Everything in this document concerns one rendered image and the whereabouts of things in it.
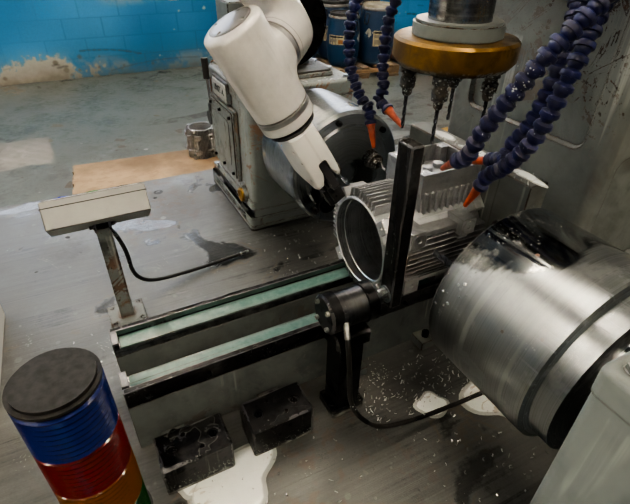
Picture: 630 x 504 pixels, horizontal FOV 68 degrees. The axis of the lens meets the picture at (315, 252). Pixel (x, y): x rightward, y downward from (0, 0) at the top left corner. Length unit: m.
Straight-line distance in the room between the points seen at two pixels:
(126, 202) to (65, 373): 0.55
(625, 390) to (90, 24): 5.92
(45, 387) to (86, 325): 0.70
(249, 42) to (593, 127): 0.53
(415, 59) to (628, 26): 0.29
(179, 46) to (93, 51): 0.94
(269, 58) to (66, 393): 0.46
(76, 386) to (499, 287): 0.44
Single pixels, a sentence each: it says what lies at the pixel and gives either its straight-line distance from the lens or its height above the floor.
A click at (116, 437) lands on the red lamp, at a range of 0.40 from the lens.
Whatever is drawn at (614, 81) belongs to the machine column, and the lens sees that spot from 0.84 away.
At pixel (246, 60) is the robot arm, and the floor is 1.32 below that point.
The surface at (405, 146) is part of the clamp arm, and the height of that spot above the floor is 1.25.
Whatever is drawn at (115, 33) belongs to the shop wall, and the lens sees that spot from 6.11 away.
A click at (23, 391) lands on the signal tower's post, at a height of 1.22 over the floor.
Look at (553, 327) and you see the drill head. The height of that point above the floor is 1.12.
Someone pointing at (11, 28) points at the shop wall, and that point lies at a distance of 6.09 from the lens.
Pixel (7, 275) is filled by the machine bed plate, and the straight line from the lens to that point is 1.28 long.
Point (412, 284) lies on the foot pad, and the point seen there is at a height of 0.97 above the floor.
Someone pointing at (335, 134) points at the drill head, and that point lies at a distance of 0.95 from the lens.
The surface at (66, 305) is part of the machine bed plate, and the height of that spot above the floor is 0.80.
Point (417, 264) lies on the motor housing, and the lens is 0.79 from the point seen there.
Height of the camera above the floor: 1.47
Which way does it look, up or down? 35 degrees down
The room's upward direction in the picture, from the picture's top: 1 degrees clockwise
